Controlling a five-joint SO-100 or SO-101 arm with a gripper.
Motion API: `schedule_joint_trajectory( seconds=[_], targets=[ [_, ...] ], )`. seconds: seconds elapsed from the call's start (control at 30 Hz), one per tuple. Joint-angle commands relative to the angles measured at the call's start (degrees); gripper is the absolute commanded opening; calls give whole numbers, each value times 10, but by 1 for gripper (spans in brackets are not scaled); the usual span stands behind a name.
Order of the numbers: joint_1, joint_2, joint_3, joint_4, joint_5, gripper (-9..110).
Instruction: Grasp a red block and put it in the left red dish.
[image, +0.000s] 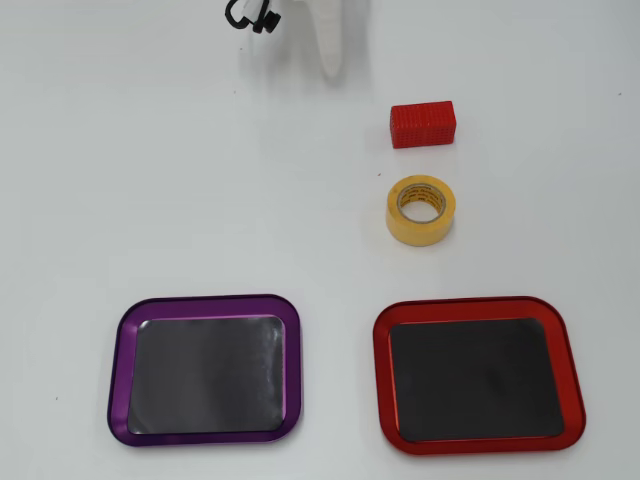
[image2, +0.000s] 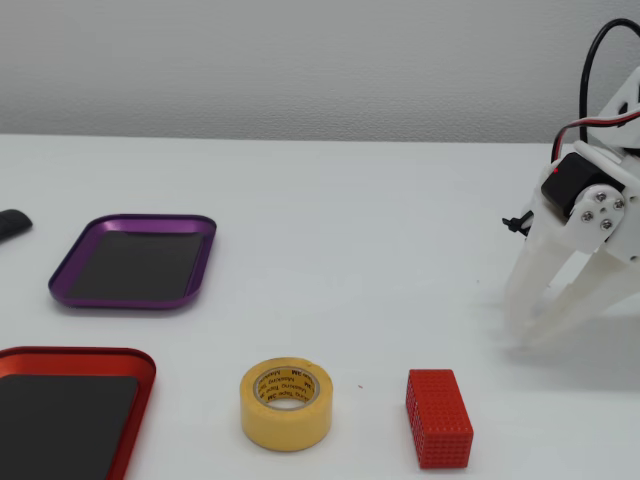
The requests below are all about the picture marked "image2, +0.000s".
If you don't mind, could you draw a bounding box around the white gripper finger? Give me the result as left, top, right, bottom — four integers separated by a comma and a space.
522, 182, 640, 350
502, 233, 577, 349

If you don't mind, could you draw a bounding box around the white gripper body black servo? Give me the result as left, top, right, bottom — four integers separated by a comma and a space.
528, 139, 640, 263

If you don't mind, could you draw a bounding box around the red studded block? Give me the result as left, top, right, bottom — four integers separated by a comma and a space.
405, 368, 475, 471

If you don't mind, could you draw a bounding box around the black zip tie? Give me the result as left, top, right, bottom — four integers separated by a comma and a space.
501, 210, 535, 237

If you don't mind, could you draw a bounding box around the yellow masking tape roll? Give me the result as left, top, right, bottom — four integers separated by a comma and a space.
239, 356, 334, 453

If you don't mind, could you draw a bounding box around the purple metal tray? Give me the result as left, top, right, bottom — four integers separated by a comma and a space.
47, 213, 218, 311

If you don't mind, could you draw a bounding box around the red metal tray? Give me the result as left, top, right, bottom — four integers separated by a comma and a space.
0, 345, 158, 480

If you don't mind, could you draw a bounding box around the black oblong object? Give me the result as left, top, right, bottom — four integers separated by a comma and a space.
0, 208, 34, 245

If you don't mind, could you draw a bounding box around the red white black wire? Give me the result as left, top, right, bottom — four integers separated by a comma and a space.
551, 109, 640, 164

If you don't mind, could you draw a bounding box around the black cable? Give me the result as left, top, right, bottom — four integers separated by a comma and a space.
577, 17, 640, 145

